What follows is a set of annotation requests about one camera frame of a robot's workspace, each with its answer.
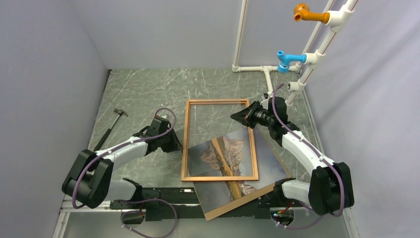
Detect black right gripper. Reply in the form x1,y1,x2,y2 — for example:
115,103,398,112
230,100,274,129

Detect wooden picture frame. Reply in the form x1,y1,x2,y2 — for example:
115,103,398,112
181,99,259,182

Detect glossy mountain landscape photo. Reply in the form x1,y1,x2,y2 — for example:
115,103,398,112
187,127,289,221

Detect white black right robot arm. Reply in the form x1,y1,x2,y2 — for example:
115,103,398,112
230,97,355,216

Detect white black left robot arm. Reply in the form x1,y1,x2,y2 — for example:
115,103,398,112
61,116,183,209

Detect orange pipe elbow fitting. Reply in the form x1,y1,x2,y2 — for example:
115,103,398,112
293,3,330,24

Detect blue pipe elbow fitting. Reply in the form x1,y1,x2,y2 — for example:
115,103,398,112
277,51,307,73

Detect brown backing board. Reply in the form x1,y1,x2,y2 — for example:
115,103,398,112
194,129,290,221

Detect white PVC pipe rack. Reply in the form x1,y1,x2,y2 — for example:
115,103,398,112
231,0,358,107

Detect black handled claw hammer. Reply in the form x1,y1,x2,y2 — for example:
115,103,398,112
94,108,128,151

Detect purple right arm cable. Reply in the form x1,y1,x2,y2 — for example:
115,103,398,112
271,83,346,231

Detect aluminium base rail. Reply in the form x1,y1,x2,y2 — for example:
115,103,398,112
54,187,358,238

